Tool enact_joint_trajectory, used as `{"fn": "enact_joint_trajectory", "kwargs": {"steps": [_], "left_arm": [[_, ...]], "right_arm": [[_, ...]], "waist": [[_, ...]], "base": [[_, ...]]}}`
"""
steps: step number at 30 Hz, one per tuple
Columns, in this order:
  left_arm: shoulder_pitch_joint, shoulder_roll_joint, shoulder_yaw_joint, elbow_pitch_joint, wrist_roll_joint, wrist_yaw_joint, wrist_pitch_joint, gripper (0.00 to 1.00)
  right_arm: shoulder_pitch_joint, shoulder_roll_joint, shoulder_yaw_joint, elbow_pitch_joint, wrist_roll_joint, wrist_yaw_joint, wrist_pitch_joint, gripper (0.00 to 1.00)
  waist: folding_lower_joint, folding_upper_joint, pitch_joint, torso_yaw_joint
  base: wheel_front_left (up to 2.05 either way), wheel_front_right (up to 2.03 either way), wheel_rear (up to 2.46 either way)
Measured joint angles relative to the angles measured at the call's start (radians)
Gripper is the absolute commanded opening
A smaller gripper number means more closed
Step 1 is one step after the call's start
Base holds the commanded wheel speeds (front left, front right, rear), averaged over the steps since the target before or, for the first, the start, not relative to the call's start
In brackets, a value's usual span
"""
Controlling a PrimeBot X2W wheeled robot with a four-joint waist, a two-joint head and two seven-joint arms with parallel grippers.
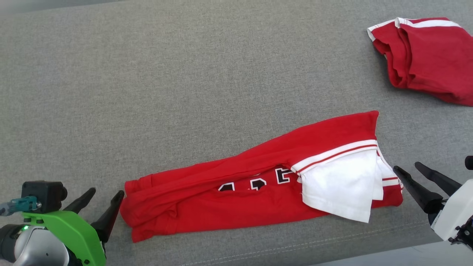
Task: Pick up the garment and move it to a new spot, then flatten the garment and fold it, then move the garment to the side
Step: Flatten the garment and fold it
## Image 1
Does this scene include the red Bulls jersey white sleeves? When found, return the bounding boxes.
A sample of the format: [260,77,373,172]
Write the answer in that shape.
[119,110,404,243]

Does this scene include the grey fabric sofa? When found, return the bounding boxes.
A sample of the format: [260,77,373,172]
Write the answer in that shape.
[0,0,473,266]

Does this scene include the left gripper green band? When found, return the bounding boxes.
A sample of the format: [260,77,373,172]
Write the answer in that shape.
[21,187,125,266]

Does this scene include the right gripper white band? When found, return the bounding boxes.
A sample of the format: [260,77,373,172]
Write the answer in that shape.
[393,162,473,242]

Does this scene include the teal left camera connector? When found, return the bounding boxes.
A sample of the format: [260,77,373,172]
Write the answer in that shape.
[0,196,42,216]

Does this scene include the red shorts with white trim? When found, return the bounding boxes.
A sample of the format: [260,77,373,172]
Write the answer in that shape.
[367,17,473,108]

